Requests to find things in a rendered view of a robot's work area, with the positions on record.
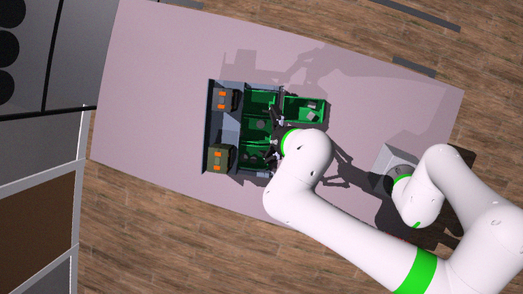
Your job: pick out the grey metal shelf rack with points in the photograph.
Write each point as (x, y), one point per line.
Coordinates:
(225, 127)

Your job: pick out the green open-front storage bin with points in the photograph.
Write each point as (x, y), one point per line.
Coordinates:
(296, 110)

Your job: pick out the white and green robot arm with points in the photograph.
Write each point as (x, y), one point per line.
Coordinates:
(487, 258)

